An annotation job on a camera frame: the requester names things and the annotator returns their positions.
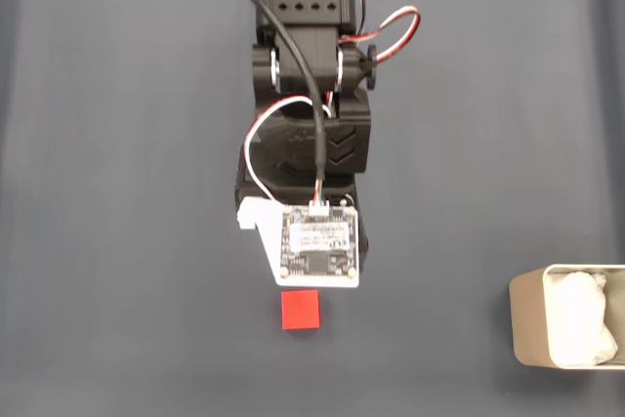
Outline red cube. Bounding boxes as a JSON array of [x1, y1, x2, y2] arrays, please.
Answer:
[[281, 290, 321, 330]]

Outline beige metal box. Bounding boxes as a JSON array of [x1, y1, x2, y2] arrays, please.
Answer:
[[508, 264, 625, 370]]

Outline grey-blue table mat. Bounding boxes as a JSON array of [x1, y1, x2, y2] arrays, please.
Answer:
[[0, 0, 625, 417]]

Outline white crumpled tissue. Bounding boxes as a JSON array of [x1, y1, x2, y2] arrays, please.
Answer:
[[545, 269, 619, 367]]

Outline black camera cable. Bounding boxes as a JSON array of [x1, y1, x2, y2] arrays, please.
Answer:
[[232, 0, 329, 203]]

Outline white red servo wire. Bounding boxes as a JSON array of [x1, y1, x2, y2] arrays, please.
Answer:
[[339, 5, 422, 66], [242, 96, 338, 206]]

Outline camera board on white mount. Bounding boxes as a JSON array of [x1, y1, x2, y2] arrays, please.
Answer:
[[236, 195, 361, 289]]

